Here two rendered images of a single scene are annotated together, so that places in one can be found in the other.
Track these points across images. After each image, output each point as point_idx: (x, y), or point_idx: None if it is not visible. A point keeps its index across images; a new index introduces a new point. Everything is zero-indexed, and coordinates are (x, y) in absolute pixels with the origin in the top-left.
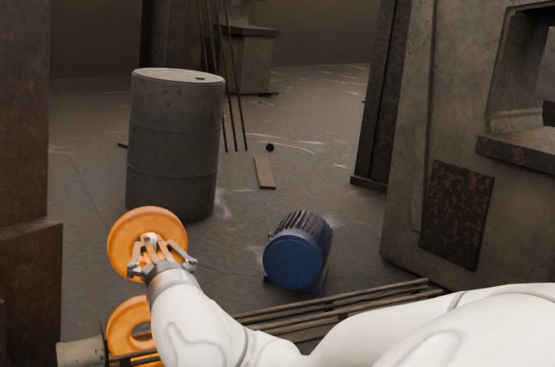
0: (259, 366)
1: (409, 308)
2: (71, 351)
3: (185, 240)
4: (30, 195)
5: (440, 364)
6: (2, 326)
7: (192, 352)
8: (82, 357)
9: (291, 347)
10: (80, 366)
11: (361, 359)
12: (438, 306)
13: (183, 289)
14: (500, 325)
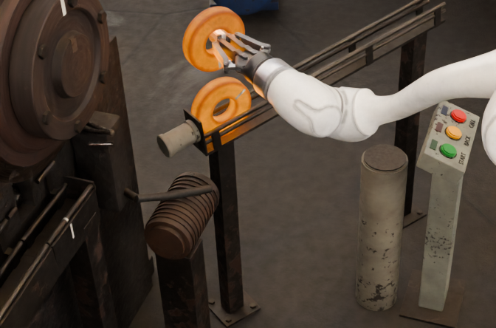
0: (356, 111)
1: (476, 61)
2: (174, 138)
3: (243, 27)
4: None
5: None
6: (122, 134)
7: (322, 115)
8: (184, 140)
9: (370, 92)
10: (183, 148)
11: (449, 94)
12: (495, 58)
13: (289, 74)
14: None
